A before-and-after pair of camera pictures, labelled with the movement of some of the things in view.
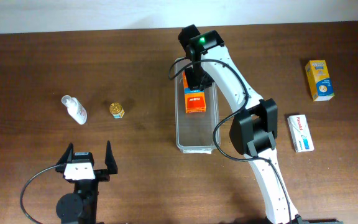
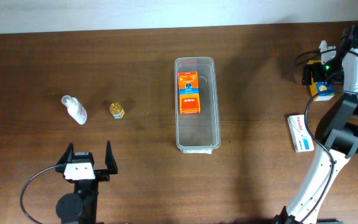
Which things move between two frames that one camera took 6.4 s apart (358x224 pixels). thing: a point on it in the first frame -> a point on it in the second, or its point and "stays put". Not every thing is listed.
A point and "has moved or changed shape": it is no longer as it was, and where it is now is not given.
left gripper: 104,175 stays put
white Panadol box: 301,133 stays put
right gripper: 192,83 -> 339,80
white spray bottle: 75,109 stays put
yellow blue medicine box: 321,83 stays put
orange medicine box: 194,98 has moved or changed shape
